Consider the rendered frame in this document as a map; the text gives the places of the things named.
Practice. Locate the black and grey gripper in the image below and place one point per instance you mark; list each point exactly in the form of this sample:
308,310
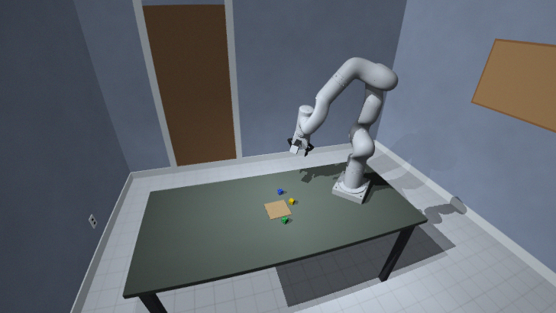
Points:
304,142

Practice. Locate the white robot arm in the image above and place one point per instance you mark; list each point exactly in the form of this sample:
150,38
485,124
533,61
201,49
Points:
377,78

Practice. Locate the tan flat mat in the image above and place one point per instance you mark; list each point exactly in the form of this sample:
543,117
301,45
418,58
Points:
277,209

